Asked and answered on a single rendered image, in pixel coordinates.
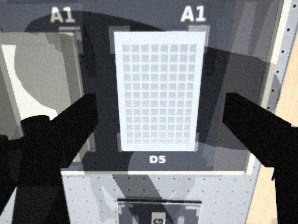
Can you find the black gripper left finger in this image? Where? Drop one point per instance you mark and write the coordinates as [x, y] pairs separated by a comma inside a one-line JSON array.
[[40, 196]]

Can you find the grey base plate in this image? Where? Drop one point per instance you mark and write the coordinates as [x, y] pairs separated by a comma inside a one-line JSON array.
[[226, 198]]

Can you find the cream one-well reservoir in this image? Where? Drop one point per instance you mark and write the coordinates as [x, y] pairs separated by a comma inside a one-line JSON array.
[[39, 75]]

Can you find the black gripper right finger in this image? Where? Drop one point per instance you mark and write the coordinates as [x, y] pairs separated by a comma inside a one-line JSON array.
[[274, 142]]

